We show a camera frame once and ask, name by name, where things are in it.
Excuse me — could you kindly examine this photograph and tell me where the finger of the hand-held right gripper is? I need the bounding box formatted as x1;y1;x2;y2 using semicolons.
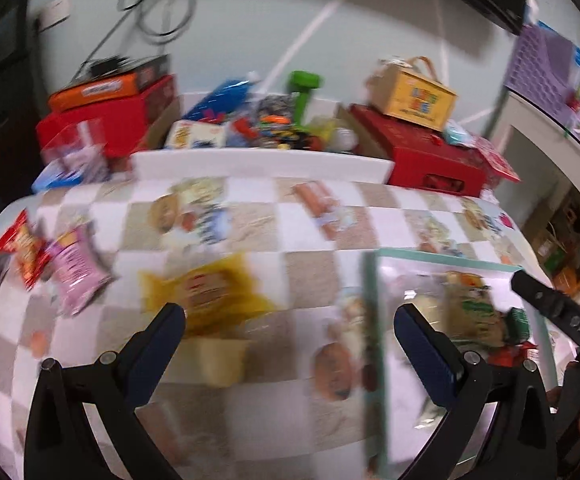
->
512;270;580;361

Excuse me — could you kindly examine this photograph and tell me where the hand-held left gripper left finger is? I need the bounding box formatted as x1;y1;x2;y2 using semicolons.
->
24;302;187;480

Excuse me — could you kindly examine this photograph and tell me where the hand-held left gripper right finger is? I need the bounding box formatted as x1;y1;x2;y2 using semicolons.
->
394;303;558;480

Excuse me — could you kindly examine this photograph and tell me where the clear bag of bread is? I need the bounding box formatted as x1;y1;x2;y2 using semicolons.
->
411;291;451;332

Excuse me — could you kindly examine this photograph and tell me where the dark green snack packet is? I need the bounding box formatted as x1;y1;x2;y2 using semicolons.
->
506;306;531;344

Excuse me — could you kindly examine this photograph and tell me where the beige green-edged snack packet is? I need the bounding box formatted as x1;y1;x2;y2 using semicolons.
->
448;294;509;349

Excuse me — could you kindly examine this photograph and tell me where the red patterned snack packet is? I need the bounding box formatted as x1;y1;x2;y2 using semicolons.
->
488;341;539;367

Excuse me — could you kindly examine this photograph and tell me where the yellow jelly cup bag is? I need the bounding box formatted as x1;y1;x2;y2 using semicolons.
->
139;254;287;387

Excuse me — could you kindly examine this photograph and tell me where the clear plastic bin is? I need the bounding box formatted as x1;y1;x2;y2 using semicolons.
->
364;249;561;480

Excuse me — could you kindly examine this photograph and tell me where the orange yellow snack packet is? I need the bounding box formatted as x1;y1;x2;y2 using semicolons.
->
444;271;491;302

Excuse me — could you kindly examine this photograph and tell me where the pink snack packet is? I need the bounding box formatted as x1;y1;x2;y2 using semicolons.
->
44;224;117;317

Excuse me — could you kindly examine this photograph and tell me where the small red snack packet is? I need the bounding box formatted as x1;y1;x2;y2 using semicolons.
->
0;209;52;292

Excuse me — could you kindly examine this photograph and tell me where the white shelf unit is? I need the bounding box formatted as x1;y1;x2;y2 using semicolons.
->
488;84;580;311

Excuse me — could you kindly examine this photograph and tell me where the large red gift box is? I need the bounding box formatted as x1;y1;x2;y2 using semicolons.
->
349;104;489;197

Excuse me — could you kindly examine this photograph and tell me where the clear plastic box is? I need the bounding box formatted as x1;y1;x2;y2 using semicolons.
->
39;119;112;184

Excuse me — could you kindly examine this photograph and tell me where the teal wrapped item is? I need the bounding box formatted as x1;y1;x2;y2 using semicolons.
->
441;119;474;147

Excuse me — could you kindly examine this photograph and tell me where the small yellow white box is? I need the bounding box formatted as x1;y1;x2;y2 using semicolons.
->
164;119;227;151

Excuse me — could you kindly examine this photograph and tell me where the red cardboard box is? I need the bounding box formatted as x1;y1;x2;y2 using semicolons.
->
36;74;179;159

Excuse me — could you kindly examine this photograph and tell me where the glass jar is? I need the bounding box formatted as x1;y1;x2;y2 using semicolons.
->
329;126;359;154

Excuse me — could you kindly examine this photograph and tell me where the purple plastic basket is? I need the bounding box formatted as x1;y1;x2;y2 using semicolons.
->
504;21;580;127

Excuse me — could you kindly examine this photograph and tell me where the colourful toy bag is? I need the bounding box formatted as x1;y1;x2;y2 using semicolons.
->
249;94;311;149

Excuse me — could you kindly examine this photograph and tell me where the blue snack bag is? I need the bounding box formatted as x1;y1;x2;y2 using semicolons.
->
189;71;261;122

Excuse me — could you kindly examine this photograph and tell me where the orange flat box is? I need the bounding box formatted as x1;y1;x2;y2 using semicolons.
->
49;71;139;114

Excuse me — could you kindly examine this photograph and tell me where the dark flat box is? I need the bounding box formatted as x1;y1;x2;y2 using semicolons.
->
119;54;169;92

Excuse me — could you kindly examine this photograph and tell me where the black power adapter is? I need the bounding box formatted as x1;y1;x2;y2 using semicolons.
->
86;56;127;77

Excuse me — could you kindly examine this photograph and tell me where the yellow wooden box with handle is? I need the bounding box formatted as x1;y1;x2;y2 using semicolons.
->
366;56;459;132

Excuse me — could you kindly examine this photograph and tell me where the black cable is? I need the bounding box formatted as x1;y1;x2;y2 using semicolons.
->
77;0;197;78

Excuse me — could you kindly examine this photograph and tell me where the white wall socket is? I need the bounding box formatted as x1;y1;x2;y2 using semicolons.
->
36;0;74;29

